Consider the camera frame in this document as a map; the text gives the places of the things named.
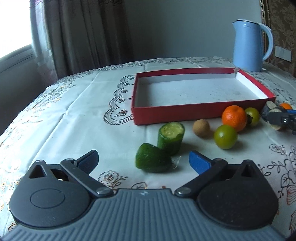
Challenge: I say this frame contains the small orange tangerine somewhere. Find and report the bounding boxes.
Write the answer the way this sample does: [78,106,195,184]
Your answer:
[280,103,293,110]

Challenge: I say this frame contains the eggplant slice piece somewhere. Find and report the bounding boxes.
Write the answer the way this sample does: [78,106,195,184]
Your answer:
[261,101,283,131]

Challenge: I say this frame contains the green round fruit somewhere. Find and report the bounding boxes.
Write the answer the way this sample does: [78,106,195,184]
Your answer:
[214,125,238,150]

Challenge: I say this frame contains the brown longan fruit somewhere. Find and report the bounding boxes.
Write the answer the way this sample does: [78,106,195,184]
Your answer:
[193,120,210,138]

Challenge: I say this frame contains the green cucumber cylinder piece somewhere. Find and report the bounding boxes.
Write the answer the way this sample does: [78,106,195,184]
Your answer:
[157,122,185,156]

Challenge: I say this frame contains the dark green cucumber end piece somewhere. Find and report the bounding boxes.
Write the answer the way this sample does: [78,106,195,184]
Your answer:
[135,143,173,173]

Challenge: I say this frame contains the green fruit behind tangerine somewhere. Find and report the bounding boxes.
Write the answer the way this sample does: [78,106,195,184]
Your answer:
[245,108,260,127]

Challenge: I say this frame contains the large orange tangerine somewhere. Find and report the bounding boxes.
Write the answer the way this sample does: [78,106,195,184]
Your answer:
[222,105,247,132]

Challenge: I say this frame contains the embroidered white tablecloth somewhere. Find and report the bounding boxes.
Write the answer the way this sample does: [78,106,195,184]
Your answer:
[1,57,295,236]

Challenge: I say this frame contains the light blue electric kettle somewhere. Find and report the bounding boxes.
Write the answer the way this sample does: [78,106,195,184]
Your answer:
[232,19,273,72]

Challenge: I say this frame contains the red cardboard box tray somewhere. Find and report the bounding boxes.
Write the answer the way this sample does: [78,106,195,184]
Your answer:
[131,67,275,125]

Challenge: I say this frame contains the brown curtain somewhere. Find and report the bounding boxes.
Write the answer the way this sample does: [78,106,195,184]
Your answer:
[30,1,133,83]

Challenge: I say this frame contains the white wall switch plate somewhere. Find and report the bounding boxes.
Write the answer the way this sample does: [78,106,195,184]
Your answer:
[274,46,292,62]

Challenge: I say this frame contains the window frame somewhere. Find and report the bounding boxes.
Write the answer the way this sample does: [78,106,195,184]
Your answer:
[0,45,37,73]

